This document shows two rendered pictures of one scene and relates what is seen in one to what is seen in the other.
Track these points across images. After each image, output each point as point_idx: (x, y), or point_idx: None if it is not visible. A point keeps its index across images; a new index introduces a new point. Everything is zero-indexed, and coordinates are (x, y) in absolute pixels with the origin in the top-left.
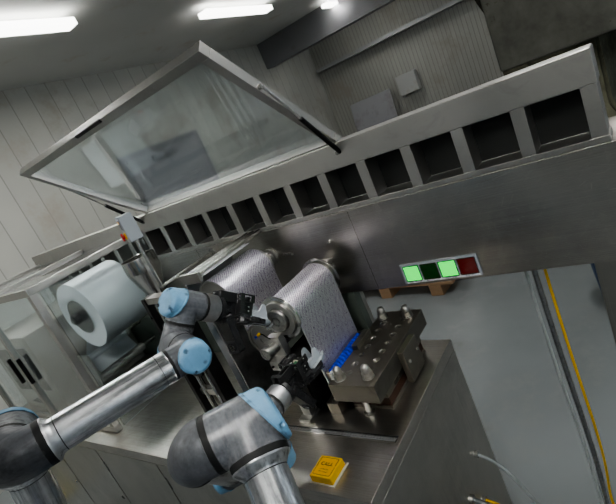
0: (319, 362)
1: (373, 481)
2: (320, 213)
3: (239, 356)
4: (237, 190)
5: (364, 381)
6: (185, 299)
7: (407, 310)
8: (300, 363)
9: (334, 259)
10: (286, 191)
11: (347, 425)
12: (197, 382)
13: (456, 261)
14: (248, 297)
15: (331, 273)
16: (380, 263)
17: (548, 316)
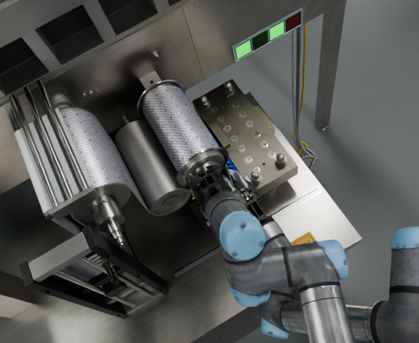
0: (245, 180)
1: (344, 225)
2: (143, 22)
3: (112, 239)
4: None
5: (283, 167)
6: (258, 221)
7: (232, 86)
8: (252, 192)
9: (156, 71)
10: (89, 8)
11: (266, 209)
12: (102, 300)
13: (285, 21)
14: (211, 169)
15: (181, 89)
16: (211, 53)
17: (300, 36)
